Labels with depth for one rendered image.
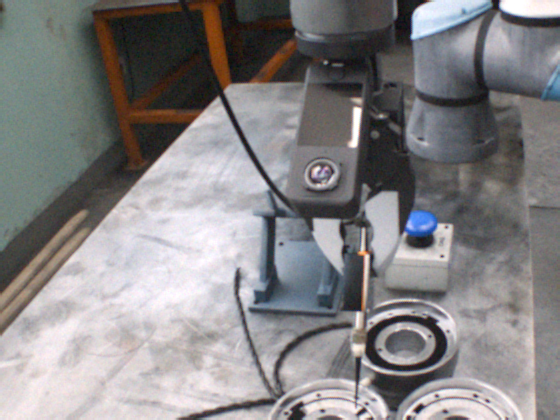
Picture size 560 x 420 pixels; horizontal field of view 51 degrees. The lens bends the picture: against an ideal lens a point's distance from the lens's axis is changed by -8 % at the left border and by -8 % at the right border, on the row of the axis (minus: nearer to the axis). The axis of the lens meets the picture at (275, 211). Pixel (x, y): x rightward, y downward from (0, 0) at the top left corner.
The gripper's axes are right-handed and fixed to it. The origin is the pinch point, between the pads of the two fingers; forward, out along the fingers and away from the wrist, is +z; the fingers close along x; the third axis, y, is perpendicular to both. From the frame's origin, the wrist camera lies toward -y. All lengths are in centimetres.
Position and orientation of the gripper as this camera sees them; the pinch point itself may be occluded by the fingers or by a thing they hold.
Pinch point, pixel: (359, 268)
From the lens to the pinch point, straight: 53.0
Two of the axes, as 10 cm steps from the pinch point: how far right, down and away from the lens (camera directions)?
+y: 2.5, -5.4, 8.0
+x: -9.6, -0.3, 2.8
